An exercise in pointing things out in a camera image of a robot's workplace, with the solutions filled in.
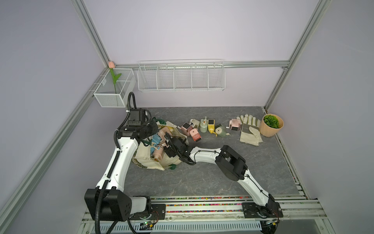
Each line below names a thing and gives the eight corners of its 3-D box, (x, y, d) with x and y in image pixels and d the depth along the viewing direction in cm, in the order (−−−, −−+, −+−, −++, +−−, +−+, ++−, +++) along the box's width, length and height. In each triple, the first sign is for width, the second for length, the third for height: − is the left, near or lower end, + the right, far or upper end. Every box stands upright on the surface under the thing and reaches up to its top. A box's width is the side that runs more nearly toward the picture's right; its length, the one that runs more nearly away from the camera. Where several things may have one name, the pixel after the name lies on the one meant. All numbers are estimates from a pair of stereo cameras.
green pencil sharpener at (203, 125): (200, 133, 108) (200, 126, 101) (199, 123, 113) (200, 116, 107) (207, 133, 108) (208, 126, 101) (206, 123, 113) (207, 116, 107)
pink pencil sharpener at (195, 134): (194, 143, 101) (194, 138, 96) (189, 135, 105) (189, 130, 100) (201, 140, 103) (202, 135, 98) (196, 132, 107) (196, 126, 102)
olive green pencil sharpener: (220, 140, 103) (221, 135, 98) (212, 132, 107) (213, 127, 102) (227, 135, 105) (229, 130, 101) (219, 127, 110) (221, 122, 105)
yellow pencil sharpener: (208, 136, 105) (208, 130, 99) (207, 125, 111) (208, 119, 105) (215, 136, 105) (216, 130, 99) (214, 125, 111) (215, 119, 105)
